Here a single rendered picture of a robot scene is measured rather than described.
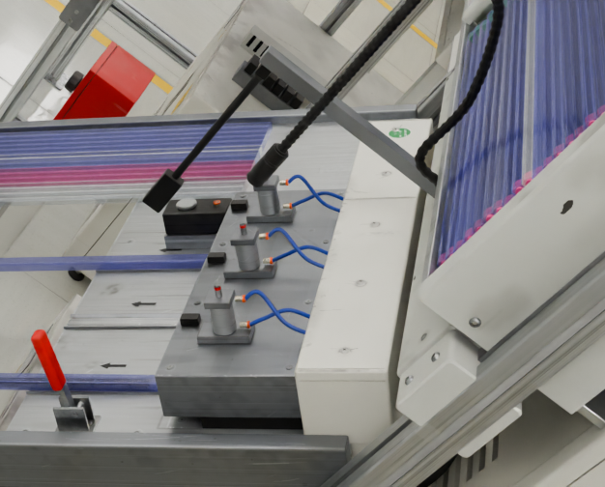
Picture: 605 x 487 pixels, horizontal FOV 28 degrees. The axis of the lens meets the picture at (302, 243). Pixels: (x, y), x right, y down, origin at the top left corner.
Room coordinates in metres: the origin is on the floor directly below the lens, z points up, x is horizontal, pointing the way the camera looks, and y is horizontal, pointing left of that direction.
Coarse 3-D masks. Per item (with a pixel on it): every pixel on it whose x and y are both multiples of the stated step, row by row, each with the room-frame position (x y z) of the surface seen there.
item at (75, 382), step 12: (0, 384) 0.87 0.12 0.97; (12, 384) 0.87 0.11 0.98; (24, 384) 0.88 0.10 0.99; (36, 384) 0.88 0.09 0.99; (48, 384) 0.88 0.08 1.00; (72, 384) 0.88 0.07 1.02; (84, 384) 0.89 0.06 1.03; (96, 384) 0.89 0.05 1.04; (108, 384) 0.89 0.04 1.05; (120, 384) 0.89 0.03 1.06; (132, 384) 0.90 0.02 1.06; (144, 384) 0.90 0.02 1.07; (156, 384) 0.90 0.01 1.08
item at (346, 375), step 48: (384, 192) 1.15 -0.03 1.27; (336, 240) 1.05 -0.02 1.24; (384, 240) 1.06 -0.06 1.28; (336, 288) 0.97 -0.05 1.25; (384, 288) 0.98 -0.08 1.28; (336, 336) 0.90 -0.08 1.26; (384, 336) 0.91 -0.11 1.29; (336, 384) 0.85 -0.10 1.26; (384, 384) 0.86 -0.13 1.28; (336, 432) 0.86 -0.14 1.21
